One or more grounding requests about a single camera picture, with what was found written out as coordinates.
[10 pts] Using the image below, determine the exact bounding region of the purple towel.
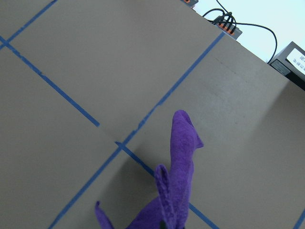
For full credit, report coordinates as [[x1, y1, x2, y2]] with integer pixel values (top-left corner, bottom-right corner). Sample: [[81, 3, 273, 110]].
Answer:
[[94, 109, 204, 229]]

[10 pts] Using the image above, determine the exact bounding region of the lower orange connector block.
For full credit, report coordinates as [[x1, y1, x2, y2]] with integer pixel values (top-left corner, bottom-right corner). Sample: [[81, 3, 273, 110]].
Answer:
[[212, 15, 243, 40]]

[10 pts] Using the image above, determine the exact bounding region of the orange connector block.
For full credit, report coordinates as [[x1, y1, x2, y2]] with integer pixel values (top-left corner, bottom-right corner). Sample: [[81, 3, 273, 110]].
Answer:
[[212, 15, 243, 40], [183, 0, 198, 7]]

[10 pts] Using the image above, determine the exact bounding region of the upper orange connector block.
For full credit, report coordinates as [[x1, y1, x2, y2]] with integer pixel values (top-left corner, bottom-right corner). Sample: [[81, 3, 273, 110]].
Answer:
[[183, 0, 198, 7]]

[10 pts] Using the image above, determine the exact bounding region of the black computer box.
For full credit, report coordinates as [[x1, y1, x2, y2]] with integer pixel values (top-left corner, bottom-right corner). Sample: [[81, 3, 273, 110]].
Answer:
[[269, 42, 305, 91]]

